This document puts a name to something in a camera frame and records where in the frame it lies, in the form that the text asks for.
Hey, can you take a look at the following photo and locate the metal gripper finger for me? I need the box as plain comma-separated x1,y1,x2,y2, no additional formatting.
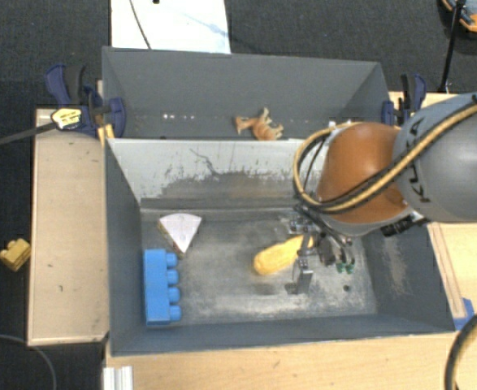
287,213,317,236
284,257,315,296

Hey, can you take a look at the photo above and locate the yellow toy corn cob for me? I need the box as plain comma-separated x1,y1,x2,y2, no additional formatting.
253,233,316,277

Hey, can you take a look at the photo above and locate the grey metal bin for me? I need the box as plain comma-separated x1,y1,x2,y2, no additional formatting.
101,45,457,357

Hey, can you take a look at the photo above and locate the tan toy animal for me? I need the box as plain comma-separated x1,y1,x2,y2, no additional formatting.
233,107,285,142

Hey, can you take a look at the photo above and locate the white toy cheese wedge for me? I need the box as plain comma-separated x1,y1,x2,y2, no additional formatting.
157,212,204,260

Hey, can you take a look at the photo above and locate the blue toy building brick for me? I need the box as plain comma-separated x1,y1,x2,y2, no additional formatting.
141,248,184,327

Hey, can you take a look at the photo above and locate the pale wood board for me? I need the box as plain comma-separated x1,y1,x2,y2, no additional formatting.
26,107,111,347

